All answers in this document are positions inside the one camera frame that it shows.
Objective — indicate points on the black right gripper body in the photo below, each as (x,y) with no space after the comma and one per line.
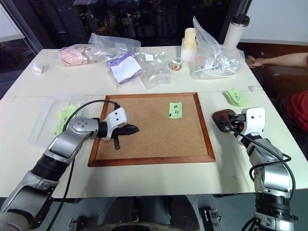
(238,119)

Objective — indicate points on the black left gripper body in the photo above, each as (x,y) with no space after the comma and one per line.
(118,133)

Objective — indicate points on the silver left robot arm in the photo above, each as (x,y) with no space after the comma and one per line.
(72,137)

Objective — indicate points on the person's bare forearm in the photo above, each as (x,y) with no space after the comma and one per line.
(286,59)

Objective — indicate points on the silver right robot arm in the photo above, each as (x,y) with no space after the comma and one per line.
(272,168)

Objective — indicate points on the small brown tray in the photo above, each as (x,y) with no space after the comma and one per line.
(217,116)

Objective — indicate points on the green sticky note stack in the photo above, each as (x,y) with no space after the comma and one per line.
(237,97)

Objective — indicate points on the green sticky note with writing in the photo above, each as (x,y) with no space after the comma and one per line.
(175,110)

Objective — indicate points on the clear plastic box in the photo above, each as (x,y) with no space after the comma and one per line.
(45,120)

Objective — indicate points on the small jar of coloured pushpins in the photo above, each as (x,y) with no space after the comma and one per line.
(175,64)

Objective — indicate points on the person's bare hand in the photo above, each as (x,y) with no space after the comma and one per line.
(256,62)

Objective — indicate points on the wood-framed cork board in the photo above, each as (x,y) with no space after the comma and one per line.
(149,134)

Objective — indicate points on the green notes pile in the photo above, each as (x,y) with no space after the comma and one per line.
(65,115)

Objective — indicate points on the white paper pad purple edge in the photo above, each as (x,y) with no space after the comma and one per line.
(125,68)

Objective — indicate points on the person's red shirt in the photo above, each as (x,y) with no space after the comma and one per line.
(299,108)

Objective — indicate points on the empty clear plastic bag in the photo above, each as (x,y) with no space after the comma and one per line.
(156,72)

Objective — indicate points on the stack of cream plastic cups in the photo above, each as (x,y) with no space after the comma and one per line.
(188,45)

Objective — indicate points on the white tumbler with black lid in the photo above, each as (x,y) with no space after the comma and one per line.
(233,33)

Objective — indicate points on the large crumpled clear plastic bag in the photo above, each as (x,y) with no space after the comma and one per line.
(113,48)

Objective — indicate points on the pink cloth bundle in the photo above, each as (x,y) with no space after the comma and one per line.
(72,56)

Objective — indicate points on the white tape roll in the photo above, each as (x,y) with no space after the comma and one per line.
(37,68)

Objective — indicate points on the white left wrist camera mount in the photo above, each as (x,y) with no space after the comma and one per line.
(118,118)

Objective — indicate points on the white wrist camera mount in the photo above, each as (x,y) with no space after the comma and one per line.
(255,120)
(118,118)

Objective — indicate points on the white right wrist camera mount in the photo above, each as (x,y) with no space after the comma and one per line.
(255,120)

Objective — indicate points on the metal bracket under table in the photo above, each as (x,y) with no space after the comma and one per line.
(213,217)

